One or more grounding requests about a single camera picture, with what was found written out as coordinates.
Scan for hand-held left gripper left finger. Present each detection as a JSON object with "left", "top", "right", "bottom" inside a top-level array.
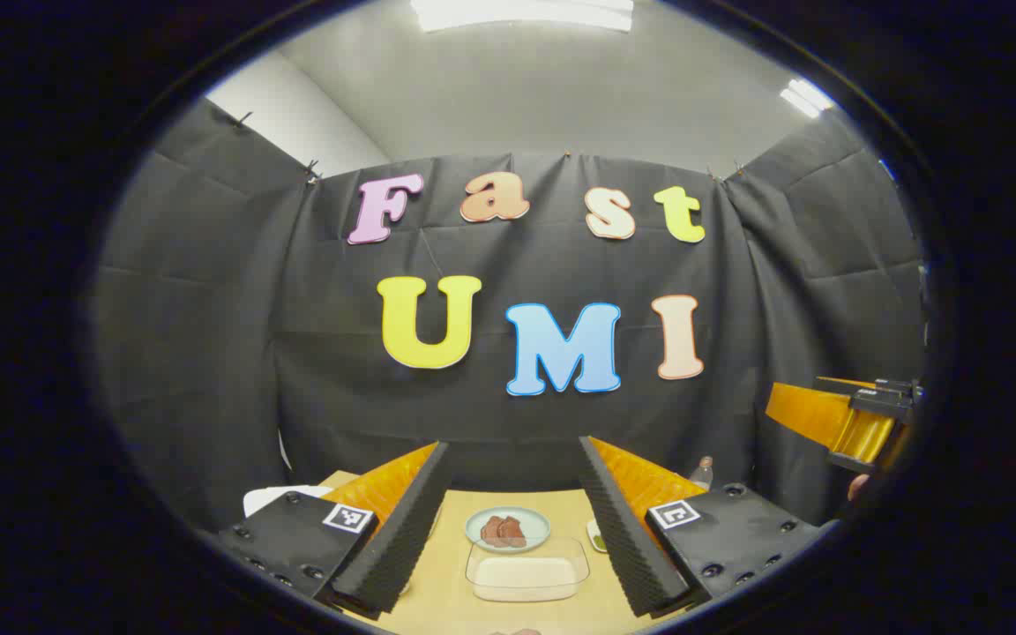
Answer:
[{"left": 217, "top": 441, "right": 452, "bottom": 618}]

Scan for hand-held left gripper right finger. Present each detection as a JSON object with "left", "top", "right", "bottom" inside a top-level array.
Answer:
[{"left": 577, "top": 435, "right": 826, "bottom": 618}]

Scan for clear rice container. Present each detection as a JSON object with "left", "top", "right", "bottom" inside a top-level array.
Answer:
[{"left": 466, "top": 536, "right": 591, "bottom": 603}]

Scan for white rice cooker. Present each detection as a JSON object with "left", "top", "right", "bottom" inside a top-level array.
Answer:
[{"left": 243, "top": 485, "right": 334, "bottom": 519}]

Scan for pale blue plate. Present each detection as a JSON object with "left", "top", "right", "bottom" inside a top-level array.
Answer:
[{"left": 465, "top": 506, "right": 551, "bottom": 554}]

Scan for brown meat slices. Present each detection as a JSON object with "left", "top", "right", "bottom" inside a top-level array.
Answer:
[{"left": 480, "top": 515, "right": 527, "bottom": 549}]

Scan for black backdrop cloth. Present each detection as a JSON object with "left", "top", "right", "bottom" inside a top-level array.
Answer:
[{"left": 89, "top": 97, "right": 928, "bottom": 530}]

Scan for small ceiling light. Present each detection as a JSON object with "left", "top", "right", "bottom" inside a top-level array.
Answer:
[{"left": 780, "top": 78, "right": 835, "bottom": 120}]

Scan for long ceiling light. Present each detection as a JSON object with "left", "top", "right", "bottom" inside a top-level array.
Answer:
[{"left": 411, "top": 0, "right": 634, "bottom": 34}]

